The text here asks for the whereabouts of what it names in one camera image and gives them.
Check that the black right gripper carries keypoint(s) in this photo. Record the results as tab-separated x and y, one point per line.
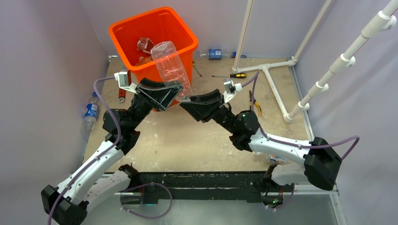
212	105

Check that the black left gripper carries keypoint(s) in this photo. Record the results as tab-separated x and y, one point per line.
158	98

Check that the wide clear plastic bottle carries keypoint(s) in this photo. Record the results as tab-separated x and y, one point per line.
171	68

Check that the orange plastic bin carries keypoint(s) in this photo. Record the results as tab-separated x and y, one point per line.
159	25

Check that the pepsi label bottle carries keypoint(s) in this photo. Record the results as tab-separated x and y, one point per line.
91	112

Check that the crushed orange label bottle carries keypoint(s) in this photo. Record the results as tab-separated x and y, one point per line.
143	60

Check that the small label clear bottle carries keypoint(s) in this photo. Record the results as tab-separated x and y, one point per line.
275	159

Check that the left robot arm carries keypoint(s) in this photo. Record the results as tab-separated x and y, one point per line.
70	201

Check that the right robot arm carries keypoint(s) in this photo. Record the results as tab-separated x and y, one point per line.
317	160

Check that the red adjustable wrench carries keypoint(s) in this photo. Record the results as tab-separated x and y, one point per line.
121	95

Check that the yellow black screwdriver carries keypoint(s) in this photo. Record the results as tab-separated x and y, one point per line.
238	75

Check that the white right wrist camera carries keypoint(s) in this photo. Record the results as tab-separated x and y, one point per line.
231	89

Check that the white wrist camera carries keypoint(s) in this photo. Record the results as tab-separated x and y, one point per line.
123	77
231	89

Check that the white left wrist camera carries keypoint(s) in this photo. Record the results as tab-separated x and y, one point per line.
123	77

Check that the yellow handle pliers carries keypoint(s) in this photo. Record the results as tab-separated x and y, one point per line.
254	103

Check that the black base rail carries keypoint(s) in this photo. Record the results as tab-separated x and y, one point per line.
249	186

